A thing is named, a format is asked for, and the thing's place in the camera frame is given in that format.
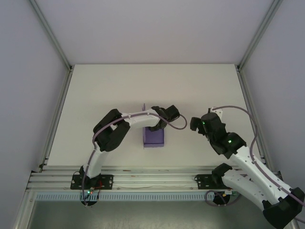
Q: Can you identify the purple paper box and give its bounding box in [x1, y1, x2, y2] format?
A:
[142, 103, 166, 150]

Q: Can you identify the aluminium table side rail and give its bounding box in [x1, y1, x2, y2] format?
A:
[38, 68, 73, 170]
[236, 67, 272, 170]

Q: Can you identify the aluminium mounting rail bed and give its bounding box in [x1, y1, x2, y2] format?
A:
[26, 166, 283, 194]

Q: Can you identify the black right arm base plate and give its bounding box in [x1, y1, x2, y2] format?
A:
[194, 174, 224, 190]

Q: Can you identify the light blue slotted cable duct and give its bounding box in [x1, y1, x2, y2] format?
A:
[35, 193, 210, 201]

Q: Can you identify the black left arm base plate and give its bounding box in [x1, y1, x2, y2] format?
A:
[70, 174, 114, 190]

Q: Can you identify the aluminium frame post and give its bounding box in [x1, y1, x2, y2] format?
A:
[28, 0, 73, 72]
[236, 0, 284, 70]

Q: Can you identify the aluminium lower frame bar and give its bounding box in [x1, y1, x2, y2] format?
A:
[13, 190, 36, 229]

